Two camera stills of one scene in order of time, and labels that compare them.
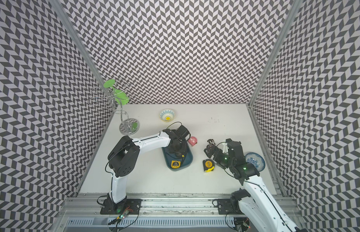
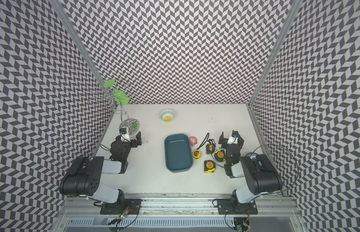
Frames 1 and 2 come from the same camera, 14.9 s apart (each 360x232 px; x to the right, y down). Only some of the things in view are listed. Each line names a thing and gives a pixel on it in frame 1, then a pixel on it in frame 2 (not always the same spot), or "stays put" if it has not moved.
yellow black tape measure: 208,165 stays put
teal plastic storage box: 175,164 stays put
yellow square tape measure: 175,164 -> 197,153
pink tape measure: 192,140 stays put
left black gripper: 184,146 -> 133,141
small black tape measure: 211,147 stays put
